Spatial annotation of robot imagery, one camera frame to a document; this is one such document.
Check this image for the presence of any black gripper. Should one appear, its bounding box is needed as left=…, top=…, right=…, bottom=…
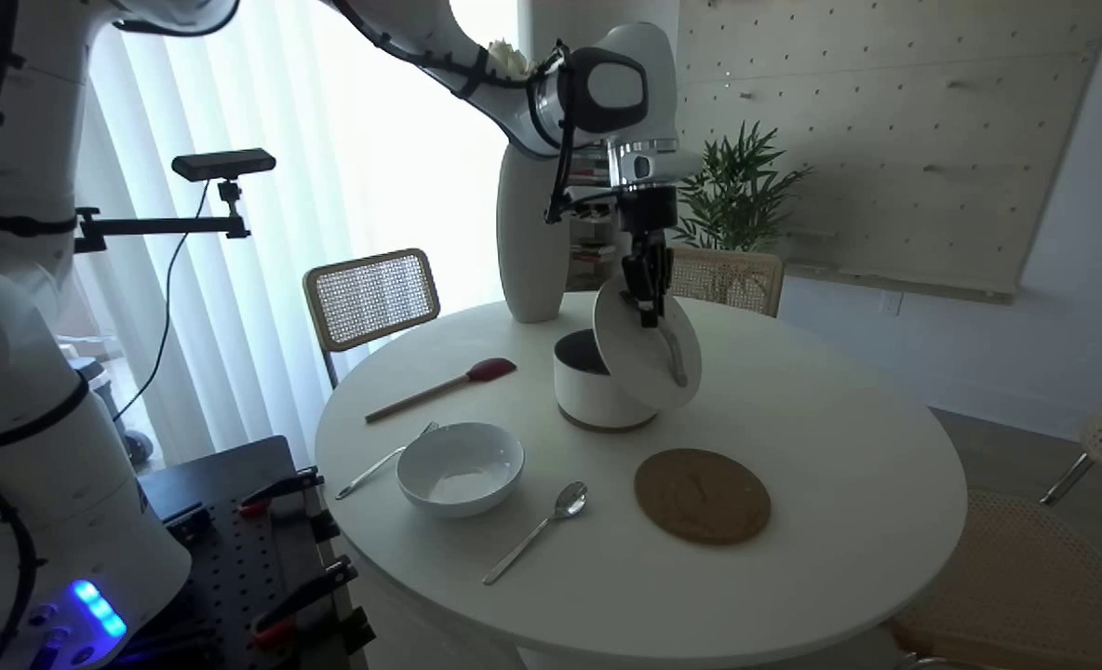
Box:
left=572, top=188, right=679, bottom=327

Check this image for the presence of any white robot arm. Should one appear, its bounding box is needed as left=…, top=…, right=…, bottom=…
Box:
left=0, top=0, right=679, bottom=670

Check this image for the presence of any white ceramic bowl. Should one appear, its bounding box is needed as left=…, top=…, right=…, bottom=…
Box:
left=395, top=420, right=525, bottom=519

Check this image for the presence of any tall white ribbed vase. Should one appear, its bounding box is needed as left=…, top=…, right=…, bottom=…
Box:
left=497, top=148, right=570, bottom=323

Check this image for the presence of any green potted plant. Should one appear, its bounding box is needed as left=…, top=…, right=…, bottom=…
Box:
left=679, top=124, right=799, bottom=250

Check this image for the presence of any round cork trivet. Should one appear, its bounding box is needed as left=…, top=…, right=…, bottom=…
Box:
left=632, top=448, right=770, bottom=549

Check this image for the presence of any silver spoon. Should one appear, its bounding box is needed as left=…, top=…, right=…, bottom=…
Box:
left=487, top=479, right=587, bottom=585

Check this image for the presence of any silver fork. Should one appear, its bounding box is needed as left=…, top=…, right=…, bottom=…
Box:
left=334, top=425, right=436, bottom=503

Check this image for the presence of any red black clamp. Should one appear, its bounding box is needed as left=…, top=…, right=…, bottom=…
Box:
left=251, top=559, right=373, bottom=655
left=236, top=464, right=324, bottom=519

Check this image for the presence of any black perforated mounting board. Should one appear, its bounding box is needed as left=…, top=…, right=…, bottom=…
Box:
left=108, top=436, right=373, bottom=670

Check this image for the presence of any white saucepan with steel handle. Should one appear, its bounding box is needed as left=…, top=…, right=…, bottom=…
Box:
left=552, top=327, right=654, bottom=431

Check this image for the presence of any red spatula wooden handle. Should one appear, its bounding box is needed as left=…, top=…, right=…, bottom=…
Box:
left=366, top=359, right=519, bottom=425

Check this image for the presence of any wicker chair with metal frame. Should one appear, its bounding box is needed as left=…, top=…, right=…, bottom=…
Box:
left=301, top=245, right=442, bottom=384

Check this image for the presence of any large pegboard wall panel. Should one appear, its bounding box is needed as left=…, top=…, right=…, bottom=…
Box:
left=679, top=0, right=1102, bottom=298

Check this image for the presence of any black camera on stand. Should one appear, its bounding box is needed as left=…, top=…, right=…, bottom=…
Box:
left=72, top=147, right=281, bottom=256

